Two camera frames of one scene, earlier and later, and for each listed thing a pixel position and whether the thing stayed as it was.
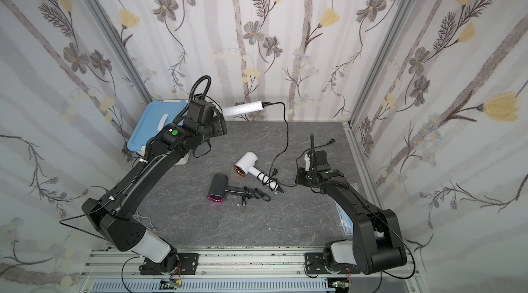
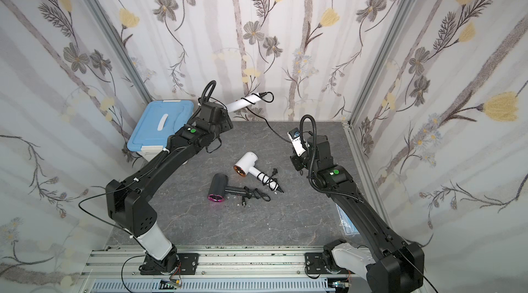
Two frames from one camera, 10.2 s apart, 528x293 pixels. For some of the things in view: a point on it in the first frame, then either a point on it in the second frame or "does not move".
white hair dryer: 246,165 does not move
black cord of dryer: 332,141 → 262,93
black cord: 274,172 does not move
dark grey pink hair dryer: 218,187 does not move
